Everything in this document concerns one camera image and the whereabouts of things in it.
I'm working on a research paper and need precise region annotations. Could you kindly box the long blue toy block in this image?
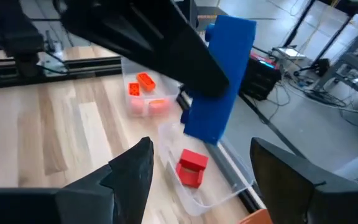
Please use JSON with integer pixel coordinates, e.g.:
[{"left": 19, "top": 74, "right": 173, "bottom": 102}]
[{"left": 180, "top": 14, "right": 257, "bottom": 146}]

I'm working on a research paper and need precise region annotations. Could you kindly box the black floor device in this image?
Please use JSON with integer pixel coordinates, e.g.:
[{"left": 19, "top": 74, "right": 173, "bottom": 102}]
[{"left": 309, "top": 57, "right": 331, "bottom": 77}]

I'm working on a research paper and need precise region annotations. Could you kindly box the clear plastic bin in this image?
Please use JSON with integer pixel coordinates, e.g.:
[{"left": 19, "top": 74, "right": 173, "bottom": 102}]
[
  {"left": 157, "top": 120, "right": 255, "bottom": 218},
  {"left": 120, "top": 55, "right": 182, "bottom": 118}
]

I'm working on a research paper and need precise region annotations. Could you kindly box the orange-red toy block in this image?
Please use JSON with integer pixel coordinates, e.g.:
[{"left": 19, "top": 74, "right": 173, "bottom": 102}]
[
  {"left": 149, "top": 98, "right": 171, "bottom": 116},
  {"left": 136, "top": 72, "right": 157, "bottom": 92},
  {"left": 127, "top": 82, "right": 142, "bottom": 97}
]

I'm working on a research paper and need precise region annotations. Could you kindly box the black floor strip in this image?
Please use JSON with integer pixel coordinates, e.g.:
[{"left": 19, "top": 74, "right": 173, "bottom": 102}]
[{"left": 237, "top": 93, "right": 306, "bottom": 158}]

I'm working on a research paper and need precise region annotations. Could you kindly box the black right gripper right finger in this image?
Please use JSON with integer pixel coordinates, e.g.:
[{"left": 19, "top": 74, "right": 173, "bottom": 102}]
[{"left": 249, "top": 138, "right": 346, "bottom": 224}]

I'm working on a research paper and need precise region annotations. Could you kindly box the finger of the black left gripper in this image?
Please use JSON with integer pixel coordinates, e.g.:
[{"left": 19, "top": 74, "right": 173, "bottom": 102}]
[{"left": 59, "top": 0, "right": 230, "bottom": 98}]

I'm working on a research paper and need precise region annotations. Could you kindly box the orange plastic bin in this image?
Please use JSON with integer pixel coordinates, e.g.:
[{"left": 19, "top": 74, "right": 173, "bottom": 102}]
[{"left": 237, "top": 208, "right": 273, "bottom": 224}]

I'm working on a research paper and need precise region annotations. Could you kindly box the small dark red toy block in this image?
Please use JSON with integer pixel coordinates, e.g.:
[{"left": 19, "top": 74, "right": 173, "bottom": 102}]
[{"left": 175, "top": 148, "right": 209, "bottom": 189}]

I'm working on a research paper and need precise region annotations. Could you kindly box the floor cable bundle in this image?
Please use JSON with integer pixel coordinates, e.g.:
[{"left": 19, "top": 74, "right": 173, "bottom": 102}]
[{"left": 272, "top": 70, "right": 358, "bottom": 122}]

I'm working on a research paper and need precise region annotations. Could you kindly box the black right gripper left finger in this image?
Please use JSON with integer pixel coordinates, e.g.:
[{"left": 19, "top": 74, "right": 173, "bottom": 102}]
[{"left": 56, "top": 136, "right": 155, "bottom": 224}]

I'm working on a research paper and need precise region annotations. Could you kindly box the black equipment case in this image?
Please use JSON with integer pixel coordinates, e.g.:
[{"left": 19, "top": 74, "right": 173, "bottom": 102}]
[{"left": 239, "top": 52, "right": 283, "bottom": 101}]

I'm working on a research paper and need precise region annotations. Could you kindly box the silver tray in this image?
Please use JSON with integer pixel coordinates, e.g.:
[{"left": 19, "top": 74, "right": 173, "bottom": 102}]
[{"left": 271, "top": 46, "right": 307, "bottom": 60}]

